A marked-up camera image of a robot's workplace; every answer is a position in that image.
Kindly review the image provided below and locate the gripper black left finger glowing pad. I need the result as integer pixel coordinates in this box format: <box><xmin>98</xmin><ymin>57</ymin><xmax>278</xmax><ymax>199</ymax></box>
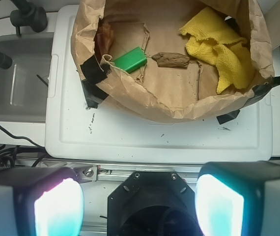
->
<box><xmin>0</xmin><ymin>167</ymin><xmax>84</xmax><ymax>236</ymax></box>

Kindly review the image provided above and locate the black tape strip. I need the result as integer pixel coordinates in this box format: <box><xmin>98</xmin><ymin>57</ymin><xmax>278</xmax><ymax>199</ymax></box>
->
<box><xmin>80</xmin><ymin>55</ymin><xmax>111</xmax><ymax>109</ymax></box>
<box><xmin>242</xmin><ymin>76</ymin><xmax>280</xmax><ymax>108</ymax></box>

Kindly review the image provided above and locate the black cable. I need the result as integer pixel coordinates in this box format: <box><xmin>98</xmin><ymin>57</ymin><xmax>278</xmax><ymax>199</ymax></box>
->
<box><xmin>0</xmin><ymin>111</ymin><xmax>45</xmax><ymax>148</ymax></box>

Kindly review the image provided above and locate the black faucet knob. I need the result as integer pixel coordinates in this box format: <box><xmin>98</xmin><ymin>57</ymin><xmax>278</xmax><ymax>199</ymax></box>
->
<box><xmin>10</xmin><ymin>0</ymin><xmax>48</xmax><ymax>37</ymax></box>

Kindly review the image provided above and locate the green rectangular block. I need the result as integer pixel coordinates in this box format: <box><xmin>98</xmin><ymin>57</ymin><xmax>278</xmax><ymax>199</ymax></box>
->
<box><xmin>113</xmin><ymin>47</ymin><xmax>147</xmax><ymax>73</ymax></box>

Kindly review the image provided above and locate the yellow cloth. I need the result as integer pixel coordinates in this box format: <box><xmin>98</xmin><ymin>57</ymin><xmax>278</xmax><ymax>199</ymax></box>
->
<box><xmin>179</xmin><ymin>7</ymin><xmax>255</xmax><ymax>94</ymax></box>

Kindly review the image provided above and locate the clear plastic sink bin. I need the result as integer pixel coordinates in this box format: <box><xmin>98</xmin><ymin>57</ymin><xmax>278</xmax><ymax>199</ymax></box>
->
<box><xmin>0</xmin><ymin>32</ymin><xmax>54</xmax><ymax>123</ymax></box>

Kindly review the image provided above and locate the black tape small piece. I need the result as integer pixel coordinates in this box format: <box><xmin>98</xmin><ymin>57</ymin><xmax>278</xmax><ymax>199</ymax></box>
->
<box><xmin>216</xmin><ymin>110</ymin><xmax>240</xmax><ymax>125</ymax></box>

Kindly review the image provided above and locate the black tape left strip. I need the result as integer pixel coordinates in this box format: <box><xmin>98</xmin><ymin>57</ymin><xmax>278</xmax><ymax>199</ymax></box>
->
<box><xmin>80</xmin><ymin>55</ymin><xmax>111</xmax><ymax>109</ymax></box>

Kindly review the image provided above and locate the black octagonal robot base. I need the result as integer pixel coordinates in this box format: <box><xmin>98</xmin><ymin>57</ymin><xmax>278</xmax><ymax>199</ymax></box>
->
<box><xmin>107</xmin><ymin>171</ymin><xmax>203</xmax><ymax>236</ymax></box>

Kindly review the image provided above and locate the white plastic tray lid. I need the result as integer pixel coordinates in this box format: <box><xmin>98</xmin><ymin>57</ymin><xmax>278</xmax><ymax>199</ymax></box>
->
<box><xmin>45</xmin><ymin>5</ymin><xmax>273</xmax><ymax>164</ymax></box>

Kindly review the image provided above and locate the brown paper bag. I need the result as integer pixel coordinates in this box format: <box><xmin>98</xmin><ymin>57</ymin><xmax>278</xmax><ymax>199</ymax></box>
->
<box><xmin>71</xmin><ymin>0</ymin><xmax>275</xmax><ymax>123</ymax></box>

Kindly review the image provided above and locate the brown lumpy stick piece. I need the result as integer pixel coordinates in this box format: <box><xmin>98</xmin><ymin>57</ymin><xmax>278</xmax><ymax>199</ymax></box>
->
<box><xmin>151</xmin><ymin>52</ymin><xmax>190</xmax><ymax>68</ymax></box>

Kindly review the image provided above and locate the aluminium frame rail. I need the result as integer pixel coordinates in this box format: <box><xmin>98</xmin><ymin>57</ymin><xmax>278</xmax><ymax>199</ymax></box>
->
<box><xmin>37</xmin><ymin>158</ymin><xmax>202</xmax><ymax>183</ymax></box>

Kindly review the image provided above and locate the reddish brown crumpled wrapper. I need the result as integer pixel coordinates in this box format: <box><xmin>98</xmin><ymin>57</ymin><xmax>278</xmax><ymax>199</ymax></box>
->
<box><xmin>95</xmin><ymin>21</ymin><xmax>114</xmax><ymax>61</ymax></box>

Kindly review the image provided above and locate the black tape right strip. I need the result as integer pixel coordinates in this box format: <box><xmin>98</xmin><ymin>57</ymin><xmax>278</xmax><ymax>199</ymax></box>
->
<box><xmin>242</xmin><ymin>76</ymin><xmax>280</xmax><ymax>108</ymax></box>

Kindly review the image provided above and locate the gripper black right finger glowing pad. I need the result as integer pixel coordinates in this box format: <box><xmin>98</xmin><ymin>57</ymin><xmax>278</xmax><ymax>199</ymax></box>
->
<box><xmin>195</xmin><ymin>161</ymin><xmax>280</xmax><ymax>236</ymax></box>

